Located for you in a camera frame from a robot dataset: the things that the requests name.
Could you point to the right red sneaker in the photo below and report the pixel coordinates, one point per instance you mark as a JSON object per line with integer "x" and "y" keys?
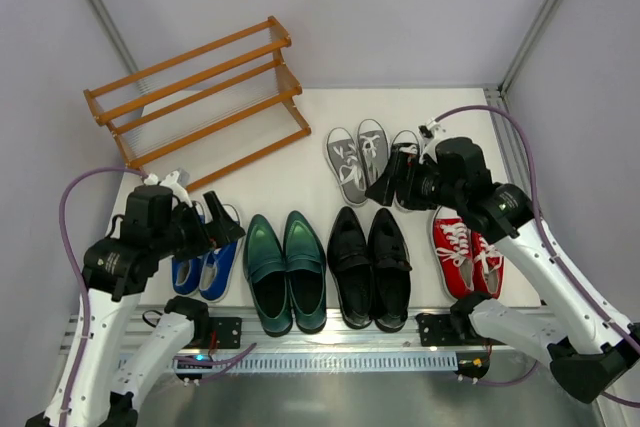
{"x": 488, "y": 266}

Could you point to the aluminium mounting rail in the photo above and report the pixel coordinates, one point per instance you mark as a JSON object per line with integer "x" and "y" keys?
{"x": 335, "y": 337}

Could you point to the left black sneaker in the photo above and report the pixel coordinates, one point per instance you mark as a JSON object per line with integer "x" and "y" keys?
{"x": 407, "y": 142}

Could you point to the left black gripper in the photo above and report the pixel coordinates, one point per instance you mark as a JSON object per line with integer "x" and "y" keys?
{"x": 208, "y": 233}

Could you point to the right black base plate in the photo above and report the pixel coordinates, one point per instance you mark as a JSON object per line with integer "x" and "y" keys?
{"x": 437, "y": 330}

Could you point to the red sneaker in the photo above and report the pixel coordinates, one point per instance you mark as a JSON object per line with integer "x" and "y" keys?
{"x": 488, "y": 266}
{"x": 452, "y": 248}

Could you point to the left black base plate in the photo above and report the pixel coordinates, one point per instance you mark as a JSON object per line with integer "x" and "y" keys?
{"x": 216, "y": 333}

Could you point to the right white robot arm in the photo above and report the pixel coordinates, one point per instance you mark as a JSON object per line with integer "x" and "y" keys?
{"x": 589, "y": 344}

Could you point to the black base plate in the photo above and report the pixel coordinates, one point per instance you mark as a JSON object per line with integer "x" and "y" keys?
{"x": 437, "y": 330}
{"x": 216, "y": 333}

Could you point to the left red sneaker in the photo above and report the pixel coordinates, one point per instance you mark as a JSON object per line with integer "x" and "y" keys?
{"x": 452, "y": 248}

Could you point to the black loafer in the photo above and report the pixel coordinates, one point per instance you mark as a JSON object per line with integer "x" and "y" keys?
{"x": 391, "y": 272}
{"x": 351, "y": 269}

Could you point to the left grey sneaker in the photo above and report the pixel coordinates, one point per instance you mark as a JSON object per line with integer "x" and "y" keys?
{"x": 344, "y": 161}

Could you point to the right grey sneaker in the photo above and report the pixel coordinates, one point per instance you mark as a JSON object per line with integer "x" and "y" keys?
{"x": 373, "y": 146}

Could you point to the blue sneaker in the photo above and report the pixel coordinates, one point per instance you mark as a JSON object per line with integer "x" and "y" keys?
{"x": 217, "y": 267}
{"x": 186, "y": 275}

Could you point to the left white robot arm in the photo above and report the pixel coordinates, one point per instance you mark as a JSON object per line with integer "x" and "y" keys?
{"x": 94, "y": 388}

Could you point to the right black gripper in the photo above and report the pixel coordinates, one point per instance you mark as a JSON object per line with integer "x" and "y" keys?
{"x": 401, "y": 186}

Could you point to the grey sneaker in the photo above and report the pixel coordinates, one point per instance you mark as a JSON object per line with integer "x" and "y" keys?
{"x": 373, "y": 146}
{"x": 344, "y": 161}

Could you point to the wooden shoe shelf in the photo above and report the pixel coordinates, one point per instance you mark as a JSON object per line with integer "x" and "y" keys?
{"x": 209, "y": 111}

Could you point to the slotted cable duct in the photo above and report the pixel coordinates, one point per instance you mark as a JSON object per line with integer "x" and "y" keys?
{"x": 347, "y": 362}

